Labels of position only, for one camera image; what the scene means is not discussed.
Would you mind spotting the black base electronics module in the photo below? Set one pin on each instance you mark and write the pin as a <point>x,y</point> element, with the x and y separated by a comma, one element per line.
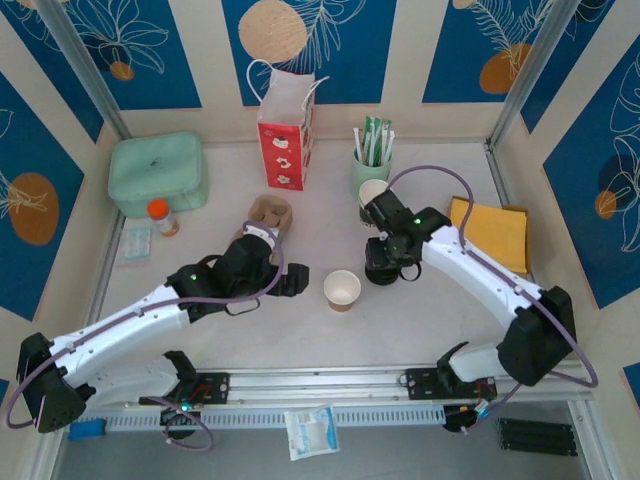
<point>455,420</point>
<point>182,407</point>

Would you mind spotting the clear wipe packet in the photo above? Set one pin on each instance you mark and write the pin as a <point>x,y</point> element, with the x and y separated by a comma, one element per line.
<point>136,246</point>

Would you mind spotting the green cylindrical holder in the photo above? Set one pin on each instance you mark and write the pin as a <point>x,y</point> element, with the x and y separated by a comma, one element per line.
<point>367,175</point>

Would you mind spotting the black cup lid stack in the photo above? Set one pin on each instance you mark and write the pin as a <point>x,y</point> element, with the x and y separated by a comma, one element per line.
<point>380,278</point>

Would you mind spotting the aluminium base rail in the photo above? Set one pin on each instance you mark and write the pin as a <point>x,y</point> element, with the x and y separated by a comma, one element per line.
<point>320,387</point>

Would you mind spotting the orange capped small bottle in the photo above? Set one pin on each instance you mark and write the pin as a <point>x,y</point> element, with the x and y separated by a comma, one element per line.
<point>162,220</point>

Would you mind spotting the aluminium frame post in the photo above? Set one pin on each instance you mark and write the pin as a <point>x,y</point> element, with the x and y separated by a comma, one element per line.
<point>531,70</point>
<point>89,70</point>

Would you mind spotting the white blue sachet packet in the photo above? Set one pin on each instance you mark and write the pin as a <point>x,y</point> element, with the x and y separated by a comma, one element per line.
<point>312,432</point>

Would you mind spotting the brown paper cup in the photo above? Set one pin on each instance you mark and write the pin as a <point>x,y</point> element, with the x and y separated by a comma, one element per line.
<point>342,290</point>

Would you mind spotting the aluminium table edge rail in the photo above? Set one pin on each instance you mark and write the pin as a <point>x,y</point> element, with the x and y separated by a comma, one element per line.
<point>501,175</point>
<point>102,280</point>

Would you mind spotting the yellow napkin stack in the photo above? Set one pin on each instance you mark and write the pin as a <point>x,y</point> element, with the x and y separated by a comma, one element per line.
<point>492,235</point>

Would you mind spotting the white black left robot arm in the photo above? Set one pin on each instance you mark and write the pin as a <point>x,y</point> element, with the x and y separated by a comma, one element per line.
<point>115,325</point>

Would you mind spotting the black paper cup stack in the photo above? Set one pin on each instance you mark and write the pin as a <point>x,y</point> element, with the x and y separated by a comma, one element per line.
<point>372,192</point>

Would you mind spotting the brown pulp cup carrier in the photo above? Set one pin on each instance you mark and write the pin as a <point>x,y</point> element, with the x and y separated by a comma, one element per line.
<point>270,207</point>

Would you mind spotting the red white paper gift bag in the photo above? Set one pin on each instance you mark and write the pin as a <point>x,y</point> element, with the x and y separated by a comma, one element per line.
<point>282,160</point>

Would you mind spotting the black bar bundle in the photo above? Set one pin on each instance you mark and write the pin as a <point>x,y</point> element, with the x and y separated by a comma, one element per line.
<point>537,437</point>

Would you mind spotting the blue plastic piece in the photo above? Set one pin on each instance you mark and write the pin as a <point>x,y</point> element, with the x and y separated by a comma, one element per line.
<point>86,430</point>

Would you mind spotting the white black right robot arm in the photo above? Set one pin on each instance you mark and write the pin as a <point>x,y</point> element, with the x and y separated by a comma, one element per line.
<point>480,270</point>

